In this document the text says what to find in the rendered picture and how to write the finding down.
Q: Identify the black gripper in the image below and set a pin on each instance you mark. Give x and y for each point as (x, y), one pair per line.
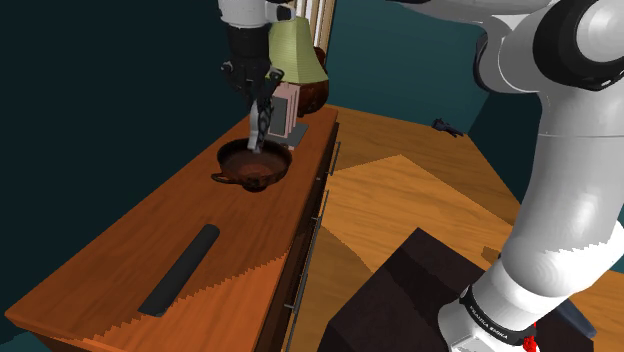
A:
(248, 48)

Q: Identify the grey and black utensil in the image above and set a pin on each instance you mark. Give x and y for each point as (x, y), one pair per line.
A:
(258, 124)

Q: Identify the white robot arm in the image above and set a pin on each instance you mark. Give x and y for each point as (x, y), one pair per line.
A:
(560, 204)

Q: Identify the pink book stack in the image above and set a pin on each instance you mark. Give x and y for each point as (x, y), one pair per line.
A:
(287, 109)

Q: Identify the green shade table lamp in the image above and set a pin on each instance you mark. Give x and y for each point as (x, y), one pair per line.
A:
(297, 58)

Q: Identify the grey flat stand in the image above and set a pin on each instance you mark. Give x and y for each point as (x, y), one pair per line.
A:
(298, 132)

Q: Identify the wooden chest of drawers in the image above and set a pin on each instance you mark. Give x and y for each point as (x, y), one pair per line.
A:
(161, 214)

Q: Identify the small dark blue thing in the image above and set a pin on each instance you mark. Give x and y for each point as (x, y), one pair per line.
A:
(446, 126)

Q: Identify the long black bar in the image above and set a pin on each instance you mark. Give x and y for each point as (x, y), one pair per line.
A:
(180, 270)

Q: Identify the wooden slat frame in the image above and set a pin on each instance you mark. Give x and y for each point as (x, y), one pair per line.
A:
(319, 24)

